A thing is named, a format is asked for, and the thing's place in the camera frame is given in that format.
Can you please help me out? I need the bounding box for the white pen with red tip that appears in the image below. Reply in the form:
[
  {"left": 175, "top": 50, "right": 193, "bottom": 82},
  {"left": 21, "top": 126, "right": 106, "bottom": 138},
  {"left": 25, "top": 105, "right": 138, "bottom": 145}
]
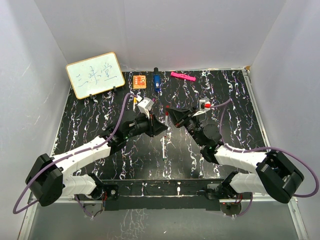
[{"left": 164, "top": 115, "right": 168, "bottom": 138}]

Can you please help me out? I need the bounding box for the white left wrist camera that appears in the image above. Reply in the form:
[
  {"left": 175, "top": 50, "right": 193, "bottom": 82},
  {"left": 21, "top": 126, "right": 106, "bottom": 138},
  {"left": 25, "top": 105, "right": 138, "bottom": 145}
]
[{"left": 137, "top": 97, "right": 155, "bottom": 119}]

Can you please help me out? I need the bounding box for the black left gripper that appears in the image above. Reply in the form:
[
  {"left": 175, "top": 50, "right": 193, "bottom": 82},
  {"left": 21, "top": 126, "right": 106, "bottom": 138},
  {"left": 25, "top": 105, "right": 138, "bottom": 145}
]
[{"left": 124, "top": 110, "right": 167, "bottom": 140}]

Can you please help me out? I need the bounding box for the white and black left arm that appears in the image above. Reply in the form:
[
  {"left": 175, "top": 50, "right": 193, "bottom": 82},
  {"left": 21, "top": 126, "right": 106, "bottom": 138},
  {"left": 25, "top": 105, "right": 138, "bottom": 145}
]
[{"left": 25, "top": 113, "right": 168, "bottom": 207}]

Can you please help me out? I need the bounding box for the white pen with green tip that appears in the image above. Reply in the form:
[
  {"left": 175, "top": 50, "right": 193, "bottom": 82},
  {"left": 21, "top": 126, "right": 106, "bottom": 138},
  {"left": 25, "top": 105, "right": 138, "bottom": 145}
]
[{"left": 161, "top": 136, "right": 166, "bottom": 160}]

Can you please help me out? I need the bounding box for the aluminium frame rail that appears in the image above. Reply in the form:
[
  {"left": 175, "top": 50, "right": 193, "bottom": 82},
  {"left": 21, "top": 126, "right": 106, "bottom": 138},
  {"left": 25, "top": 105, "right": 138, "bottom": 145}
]
[{"left": 243, "top": 69, "right": 310, "bottom": 240}]

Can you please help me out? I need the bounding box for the blue stapler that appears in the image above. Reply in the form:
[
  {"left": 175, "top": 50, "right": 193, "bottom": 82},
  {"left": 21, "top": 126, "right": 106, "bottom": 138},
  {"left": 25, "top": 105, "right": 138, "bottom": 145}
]
[{"left": 153, "top": 67, "right": 161, "bottom": 92}]

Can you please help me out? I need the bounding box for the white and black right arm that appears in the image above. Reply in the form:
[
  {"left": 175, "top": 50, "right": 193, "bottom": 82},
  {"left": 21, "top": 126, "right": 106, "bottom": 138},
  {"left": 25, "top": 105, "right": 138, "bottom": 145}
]
[{"left": 166, "top": 107, "right": 304, "bottom": 204}]

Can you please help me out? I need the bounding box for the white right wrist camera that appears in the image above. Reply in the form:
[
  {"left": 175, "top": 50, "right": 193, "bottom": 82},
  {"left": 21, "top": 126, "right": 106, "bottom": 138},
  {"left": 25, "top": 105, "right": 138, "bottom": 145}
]
[{"left": 193, "top": 98, "right": 211, "bottom": 117}]

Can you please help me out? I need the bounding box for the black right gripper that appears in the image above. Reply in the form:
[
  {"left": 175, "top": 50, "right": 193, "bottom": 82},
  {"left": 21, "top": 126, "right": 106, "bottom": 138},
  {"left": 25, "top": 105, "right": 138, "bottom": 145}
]
[{"left": 166, "top": 107, "right": 204, "bottom": 147}]

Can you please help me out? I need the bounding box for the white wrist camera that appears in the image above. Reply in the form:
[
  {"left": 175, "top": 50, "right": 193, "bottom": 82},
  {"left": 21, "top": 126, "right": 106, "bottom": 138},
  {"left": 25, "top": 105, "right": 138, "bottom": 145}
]
[
  {"left": 137, "top": 97, "right": 155, "bottom": 119},
  {"left": 193, "top": 98, "right": 211, "bottom": 117}
]

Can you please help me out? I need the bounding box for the white pen with yellow tip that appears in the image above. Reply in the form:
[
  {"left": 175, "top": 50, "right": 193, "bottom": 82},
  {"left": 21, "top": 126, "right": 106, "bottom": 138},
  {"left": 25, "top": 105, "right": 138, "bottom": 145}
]
[{"left": 133, "top": 97, "right": 138, "bottom": 111}]

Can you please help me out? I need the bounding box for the pink plastic tool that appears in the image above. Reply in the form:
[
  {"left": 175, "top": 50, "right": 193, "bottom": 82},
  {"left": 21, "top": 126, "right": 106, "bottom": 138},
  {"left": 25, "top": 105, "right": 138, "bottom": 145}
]
[{"left": 170, "top": 71, "right": 196, "bottom": 82}]

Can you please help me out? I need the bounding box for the small orange notebook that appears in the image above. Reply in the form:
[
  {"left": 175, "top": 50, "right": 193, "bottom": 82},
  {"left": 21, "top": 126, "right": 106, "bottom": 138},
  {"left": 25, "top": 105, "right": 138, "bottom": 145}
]
[{"left": 132, "top": 75, "right": 147, "bottom": 90}]

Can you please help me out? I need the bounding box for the small whiteboard with yellow frame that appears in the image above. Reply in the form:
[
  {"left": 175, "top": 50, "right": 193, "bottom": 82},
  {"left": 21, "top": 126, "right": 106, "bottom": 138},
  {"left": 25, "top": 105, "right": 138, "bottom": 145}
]
[{"left": 65, "top": 52, "right": 126, "bottom": 100}]

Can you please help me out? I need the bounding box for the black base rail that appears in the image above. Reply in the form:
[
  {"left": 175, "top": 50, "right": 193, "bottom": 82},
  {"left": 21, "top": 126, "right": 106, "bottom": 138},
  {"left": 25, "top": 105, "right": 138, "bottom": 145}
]
[{"left": 101, "top": 179, "right": 221, "bottom": 212}]

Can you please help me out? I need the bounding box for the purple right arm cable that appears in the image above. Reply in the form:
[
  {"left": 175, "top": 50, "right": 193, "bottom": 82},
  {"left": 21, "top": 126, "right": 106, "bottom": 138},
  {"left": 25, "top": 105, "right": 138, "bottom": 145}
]
[{"left": 208, "top": 97, "right": 318, "bottom": 218}]

